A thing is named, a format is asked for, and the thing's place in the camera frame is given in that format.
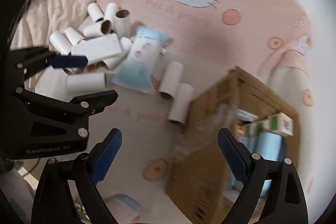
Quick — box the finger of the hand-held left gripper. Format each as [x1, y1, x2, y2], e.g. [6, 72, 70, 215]
[15, 88, 119, 138]
[10, 46, 89, 81]

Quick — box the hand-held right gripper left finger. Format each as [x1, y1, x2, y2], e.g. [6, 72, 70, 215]
[31, 128, 123, 224]

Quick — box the light blue white object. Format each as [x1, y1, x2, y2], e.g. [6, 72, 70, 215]
[105, 194, 143, 217]

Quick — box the white cardboard tube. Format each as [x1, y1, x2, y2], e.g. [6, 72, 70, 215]
[159, 61, 184, 101]
[167, 83, 195, 125]

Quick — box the green white carton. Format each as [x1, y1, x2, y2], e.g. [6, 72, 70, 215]
[273, 112, 294, 138]
[241, 123, 259, 139]
[256, 119, 275, 138]

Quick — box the brown cardboard box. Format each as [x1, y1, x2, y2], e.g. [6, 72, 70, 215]
[165, 66, 302, 224]

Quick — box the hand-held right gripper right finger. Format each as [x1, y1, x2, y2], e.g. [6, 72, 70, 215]
[217, 128, 309, 224]

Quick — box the plain white rectangular carton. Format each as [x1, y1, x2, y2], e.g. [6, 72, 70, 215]
[70, 34, 122, 64]

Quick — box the pile of white tubes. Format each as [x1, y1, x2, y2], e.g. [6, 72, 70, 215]
[49, 2, 133, 90]

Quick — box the light blue wipes packet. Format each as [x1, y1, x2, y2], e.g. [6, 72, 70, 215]
[112, 27, 170, 94]

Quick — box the light blue notebook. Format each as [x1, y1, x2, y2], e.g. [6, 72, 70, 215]
[247, 133, 287, 162]

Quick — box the pink cartoon printed mat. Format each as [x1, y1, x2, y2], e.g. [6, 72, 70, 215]
[34, 0, 332, 214]

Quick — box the cream printed blanket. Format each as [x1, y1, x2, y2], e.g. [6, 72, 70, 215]
[259, 35, 319, 140]

